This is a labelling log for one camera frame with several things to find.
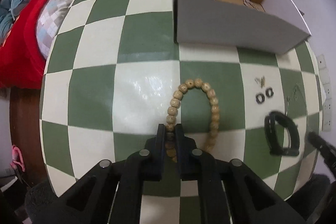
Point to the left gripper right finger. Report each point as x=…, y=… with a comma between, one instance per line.
x=185, y=159

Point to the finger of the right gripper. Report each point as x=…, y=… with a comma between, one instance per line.
x=326, y=150

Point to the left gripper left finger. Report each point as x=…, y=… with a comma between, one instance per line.
x=154, y=162

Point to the white power strip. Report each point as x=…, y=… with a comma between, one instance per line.
x=326, y=89

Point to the small silver earrings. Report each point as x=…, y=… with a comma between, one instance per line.
x=295, y=93

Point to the small gold clip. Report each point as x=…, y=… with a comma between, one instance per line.
x=260, y=81

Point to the green white checkered tablecloth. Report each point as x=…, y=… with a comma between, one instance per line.
x=111, y=74

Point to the pink object on floor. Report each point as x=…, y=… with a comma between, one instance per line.
x=17, y=159

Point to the open white cardboard box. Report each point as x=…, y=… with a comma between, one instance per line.
x=274, y=26

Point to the red blanket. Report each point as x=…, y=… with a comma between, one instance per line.
x=22, y=64

